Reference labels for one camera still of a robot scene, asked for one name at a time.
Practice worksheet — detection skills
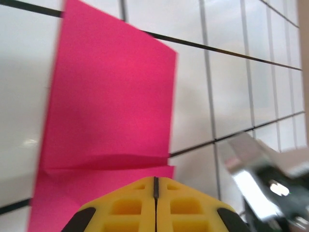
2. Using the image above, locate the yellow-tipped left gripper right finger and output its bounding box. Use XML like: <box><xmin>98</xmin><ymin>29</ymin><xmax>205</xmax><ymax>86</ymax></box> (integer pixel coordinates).
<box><xmin>155</xmin><ymin>176</ymin><xmax>250</xmax><ymax>232</ymax></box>

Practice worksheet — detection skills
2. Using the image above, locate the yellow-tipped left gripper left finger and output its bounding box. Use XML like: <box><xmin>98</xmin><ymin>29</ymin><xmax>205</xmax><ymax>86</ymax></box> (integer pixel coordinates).
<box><xmin>63</xmin><ymin>176</ymin><xmax>157</xmax><ymax>232</ymax></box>

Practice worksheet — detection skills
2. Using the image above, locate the magenta cloth square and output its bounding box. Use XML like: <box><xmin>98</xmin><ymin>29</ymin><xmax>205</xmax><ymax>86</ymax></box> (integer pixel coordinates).
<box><xmin>26</xmin><ymin>0</ymin><xmax>180</xmax><ymax>232</ymax></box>

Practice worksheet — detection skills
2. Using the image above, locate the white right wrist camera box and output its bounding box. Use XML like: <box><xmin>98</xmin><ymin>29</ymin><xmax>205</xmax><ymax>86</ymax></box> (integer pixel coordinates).
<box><xmin>225</xmin><ymin>132</ymin><xmax>309</xmax><ymax>223</ymax></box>

